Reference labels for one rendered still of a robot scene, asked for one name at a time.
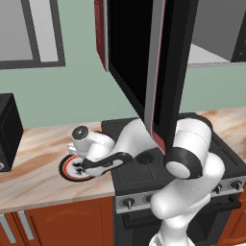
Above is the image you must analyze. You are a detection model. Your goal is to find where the grey wall cupboard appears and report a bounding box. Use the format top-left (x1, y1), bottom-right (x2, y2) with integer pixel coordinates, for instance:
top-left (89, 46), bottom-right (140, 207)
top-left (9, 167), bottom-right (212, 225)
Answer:
top-left (186, 0), bottom-right (246, 68)

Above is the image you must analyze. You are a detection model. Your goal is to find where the grey cupboard handle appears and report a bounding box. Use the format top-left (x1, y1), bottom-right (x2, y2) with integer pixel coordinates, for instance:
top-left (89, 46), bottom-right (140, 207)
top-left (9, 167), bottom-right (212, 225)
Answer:
top-left (0, 213), bottom-right (17, 245)
top-left (17, 210), bottom-right (36, 241)

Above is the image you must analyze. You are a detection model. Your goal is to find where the white plate with red ring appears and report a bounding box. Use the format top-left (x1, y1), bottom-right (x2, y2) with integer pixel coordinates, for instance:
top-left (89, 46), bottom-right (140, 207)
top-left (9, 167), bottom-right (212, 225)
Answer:
top-left (58, 154), bottom-right (97, 183)

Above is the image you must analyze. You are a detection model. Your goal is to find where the black oven door handle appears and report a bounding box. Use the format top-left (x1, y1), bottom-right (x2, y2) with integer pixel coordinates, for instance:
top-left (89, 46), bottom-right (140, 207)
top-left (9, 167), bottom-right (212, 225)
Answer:
top-left (122, 194), bottom-right (242, 231)

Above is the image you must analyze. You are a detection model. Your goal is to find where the black toaster oven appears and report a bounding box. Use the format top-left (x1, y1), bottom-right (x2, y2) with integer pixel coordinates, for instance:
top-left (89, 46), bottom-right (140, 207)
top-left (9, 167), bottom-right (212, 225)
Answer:
top-left (0, 92), bottom-right (24, 173)

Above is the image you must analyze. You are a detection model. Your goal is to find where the black stove with oven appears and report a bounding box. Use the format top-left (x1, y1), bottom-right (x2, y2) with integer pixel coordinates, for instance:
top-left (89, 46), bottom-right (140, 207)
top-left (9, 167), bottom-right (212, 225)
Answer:
top-left (101, 111), bottom-right (246, 246)

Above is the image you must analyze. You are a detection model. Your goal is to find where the red-brown base cupboard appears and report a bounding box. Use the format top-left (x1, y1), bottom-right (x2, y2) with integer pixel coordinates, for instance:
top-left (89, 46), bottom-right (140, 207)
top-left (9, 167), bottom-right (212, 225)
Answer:
top-left (216, 188), bottom-right (246, 246)

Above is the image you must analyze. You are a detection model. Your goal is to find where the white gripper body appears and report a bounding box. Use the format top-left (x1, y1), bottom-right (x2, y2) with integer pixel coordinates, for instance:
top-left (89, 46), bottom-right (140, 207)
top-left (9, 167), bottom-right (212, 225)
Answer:
top-left (65, 142), bottom-right (86, 161)

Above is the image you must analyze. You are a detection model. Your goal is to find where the black microwave door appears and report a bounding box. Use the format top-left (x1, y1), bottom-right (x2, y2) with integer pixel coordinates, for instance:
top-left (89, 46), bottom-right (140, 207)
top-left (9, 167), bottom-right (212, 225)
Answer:
top-left (142, 0), bottom-right (201, 156)

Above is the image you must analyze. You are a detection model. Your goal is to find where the grey framed window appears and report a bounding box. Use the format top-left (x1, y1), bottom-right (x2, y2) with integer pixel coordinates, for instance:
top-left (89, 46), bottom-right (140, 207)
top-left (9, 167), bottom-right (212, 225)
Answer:
top-left (0, 0), bottom-right (66, 70)

